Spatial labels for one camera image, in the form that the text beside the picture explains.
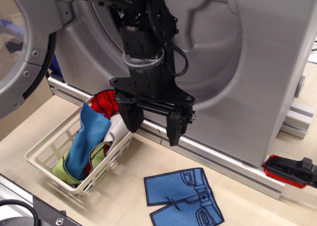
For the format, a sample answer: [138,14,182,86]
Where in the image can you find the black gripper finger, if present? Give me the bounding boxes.
[166,112,187,147]
[118,103,144,133]

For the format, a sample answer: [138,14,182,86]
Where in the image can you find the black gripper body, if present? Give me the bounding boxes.
[109,59,196,124]

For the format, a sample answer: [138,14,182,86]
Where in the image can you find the blue felt cloth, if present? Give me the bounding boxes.
[65,102,111,180]

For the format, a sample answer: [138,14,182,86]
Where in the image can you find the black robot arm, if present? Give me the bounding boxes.
[89,0,195,146]

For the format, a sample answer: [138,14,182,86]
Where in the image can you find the white plastic laundry basket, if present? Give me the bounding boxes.
[24,94,135,197]

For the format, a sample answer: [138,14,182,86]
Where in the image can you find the grey toy washing machine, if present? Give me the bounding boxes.
[55,0,317,166]

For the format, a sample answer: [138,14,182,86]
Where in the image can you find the grey washing machine door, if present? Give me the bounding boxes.
[0,0,72,118]

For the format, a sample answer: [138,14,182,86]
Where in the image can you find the white felt cloth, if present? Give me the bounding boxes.
[103,114,129,146]

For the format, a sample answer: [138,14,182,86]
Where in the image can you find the red felt shirt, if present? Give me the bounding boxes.
[91,89,119,119]

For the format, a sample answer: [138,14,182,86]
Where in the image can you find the green felt cloth in basket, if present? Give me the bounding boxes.
[85,143,110,175]

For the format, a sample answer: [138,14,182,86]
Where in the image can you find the blue felt jeans shorts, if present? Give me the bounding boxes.
[144,168,224,226]

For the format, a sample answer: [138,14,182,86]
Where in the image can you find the red and black clamp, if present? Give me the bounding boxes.
[264,155,317,189]

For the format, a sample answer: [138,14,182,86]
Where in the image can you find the aluminium table edge profile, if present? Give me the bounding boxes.
[0,174,33,220]

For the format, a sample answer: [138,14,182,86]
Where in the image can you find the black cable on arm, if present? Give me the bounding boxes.
[163,42,189,77]

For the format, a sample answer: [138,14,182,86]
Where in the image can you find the aluminium profile rail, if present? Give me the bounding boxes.
[43,77,317,199]

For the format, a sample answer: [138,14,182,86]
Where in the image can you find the black metal bracket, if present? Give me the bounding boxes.
[33,195,80,226]

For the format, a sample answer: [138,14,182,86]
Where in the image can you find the black braided cable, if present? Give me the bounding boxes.
[0,199,41,226]

